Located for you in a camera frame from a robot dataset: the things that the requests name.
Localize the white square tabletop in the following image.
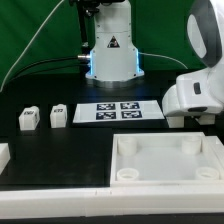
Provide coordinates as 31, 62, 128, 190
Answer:
110, 132, 224, 187

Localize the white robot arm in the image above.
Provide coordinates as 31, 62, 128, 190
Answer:
86, 0, 224, 128

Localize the white sheet with tags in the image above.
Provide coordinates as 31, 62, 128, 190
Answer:
73, 100, 164, 123

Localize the green backdrop cloth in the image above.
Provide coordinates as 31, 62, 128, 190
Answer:
0, 0, 202, 91

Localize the white left fence piece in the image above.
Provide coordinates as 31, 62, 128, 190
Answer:
0, 143, 10, 174

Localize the white front fence bar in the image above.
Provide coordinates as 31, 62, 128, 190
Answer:
0, 184, 224, 220

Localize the black cable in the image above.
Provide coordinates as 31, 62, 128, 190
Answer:
6, 57, 84, 84

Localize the black camera stand pole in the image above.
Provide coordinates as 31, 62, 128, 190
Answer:
69, 0, 98, 54

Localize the white cable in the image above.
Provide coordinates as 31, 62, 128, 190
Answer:
0, 0, 66, 93

